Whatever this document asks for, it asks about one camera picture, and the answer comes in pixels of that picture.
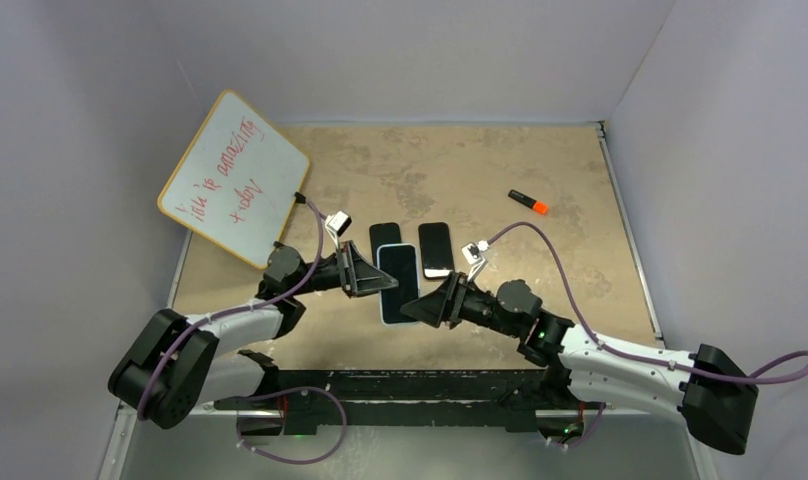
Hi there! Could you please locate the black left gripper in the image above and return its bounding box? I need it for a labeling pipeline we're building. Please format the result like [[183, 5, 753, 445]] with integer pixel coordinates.
[[290, 241, 397, 298]]

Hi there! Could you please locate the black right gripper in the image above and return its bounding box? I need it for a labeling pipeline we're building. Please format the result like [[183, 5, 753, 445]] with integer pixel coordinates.
[[402, 273, 522, 338]]

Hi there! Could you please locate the light blue phone case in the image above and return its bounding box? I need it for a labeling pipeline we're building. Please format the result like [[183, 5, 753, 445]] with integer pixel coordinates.
[[375, 243, 422, 327]]

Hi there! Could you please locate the black phone case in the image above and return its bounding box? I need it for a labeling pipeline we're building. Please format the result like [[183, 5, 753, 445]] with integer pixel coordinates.
[[418, 222, 455, 280]]

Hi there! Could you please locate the black phone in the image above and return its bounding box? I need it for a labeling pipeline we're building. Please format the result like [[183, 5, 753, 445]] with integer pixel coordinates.
[[369, 222, 402, 262]]

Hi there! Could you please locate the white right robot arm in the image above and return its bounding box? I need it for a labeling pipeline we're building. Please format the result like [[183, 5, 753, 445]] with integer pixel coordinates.
[[401, 274, 758, 455]]

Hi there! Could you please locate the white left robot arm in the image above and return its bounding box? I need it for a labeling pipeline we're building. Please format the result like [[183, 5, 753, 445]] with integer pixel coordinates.
[[108, 241, 398, 429]]

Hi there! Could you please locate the black marker orange cap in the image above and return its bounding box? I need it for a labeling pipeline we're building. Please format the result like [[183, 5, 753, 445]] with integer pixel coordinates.
[[508, 189, 549, 215]]

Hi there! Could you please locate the white whiteboard with red writing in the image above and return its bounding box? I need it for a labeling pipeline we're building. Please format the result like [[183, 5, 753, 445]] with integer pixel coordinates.
[[157, 90, 310, 269]]

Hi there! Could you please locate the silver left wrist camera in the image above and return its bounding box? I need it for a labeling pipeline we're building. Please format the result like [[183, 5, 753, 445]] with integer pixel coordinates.
[[324, 210, 352, 237]]

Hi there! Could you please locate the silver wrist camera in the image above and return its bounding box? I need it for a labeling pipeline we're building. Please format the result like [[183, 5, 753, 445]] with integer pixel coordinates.
[[461, 240, 490, 278], [324, 210, 352, 237]]

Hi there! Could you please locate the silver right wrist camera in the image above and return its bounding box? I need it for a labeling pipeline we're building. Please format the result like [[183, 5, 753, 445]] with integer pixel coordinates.
[[461, 240, 490, 278]]

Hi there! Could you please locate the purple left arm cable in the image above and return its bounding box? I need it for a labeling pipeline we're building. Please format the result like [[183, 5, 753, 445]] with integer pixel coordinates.
[[136, 200, 350, 465]]

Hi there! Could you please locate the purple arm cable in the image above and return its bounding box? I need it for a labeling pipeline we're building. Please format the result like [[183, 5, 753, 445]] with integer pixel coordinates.
[[486, 221, 808, 452], [136, 200, 350, 465]]

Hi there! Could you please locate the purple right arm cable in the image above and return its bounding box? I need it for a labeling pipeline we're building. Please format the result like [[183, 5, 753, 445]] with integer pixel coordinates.
[[486, 221, 808, 452]]

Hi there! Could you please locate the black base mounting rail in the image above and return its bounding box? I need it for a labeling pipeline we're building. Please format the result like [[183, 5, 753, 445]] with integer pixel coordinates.
[[214, 369, 599, 436]]

